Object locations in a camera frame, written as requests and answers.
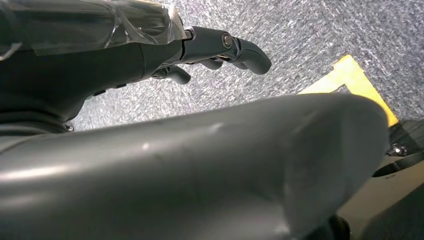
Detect grey robot body shell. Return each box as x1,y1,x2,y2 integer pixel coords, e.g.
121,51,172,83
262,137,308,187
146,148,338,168
0,92,390,240

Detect yellow floor tape marking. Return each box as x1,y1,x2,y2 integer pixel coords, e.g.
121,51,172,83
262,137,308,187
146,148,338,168
298,54,399,128

